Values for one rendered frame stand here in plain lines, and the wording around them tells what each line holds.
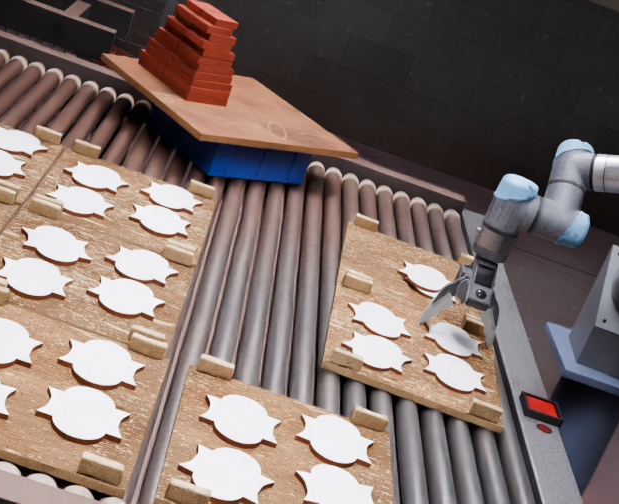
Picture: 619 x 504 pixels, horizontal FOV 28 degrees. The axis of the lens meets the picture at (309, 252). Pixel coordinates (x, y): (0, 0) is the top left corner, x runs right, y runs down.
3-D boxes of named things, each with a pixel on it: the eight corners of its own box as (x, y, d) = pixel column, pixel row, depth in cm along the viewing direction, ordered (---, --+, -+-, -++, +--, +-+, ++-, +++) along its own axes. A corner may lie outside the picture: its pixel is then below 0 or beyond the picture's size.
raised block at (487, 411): (497, 420, 228) (503, 407, 227) (498, 424, 226) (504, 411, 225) (467, 409, 228) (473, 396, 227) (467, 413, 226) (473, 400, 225)
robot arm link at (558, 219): (598, 193, 248) (547, 174, 247) (587, 242, 243) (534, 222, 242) (583, 210, 255) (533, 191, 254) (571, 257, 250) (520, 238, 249)
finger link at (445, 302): (419, 316, 259) (457, 294, 257) (419, 327, 254) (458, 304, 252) (411, 304, 259) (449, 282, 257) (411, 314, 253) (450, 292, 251)
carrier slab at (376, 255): (480, 277, 304) (483, 271, 304) (488, 344, 266) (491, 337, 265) (346, 226, 303) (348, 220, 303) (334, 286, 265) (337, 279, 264)
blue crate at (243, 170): (239, 135, 341) (251, 102, 338) (304, 186, 320) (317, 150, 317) (144, 123, 320) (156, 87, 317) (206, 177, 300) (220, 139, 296)
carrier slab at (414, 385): (489, 344, 266) (492, 338, 265) (500, 434, 227) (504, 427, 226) (334, 287, 264) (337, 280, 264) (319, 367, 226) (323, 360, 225)
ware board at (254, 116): (251, 83, 356) (253, 78, 355) (355, 159, 322) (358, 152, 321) (99, 59, 322) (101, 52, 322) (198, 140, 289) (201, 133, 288)
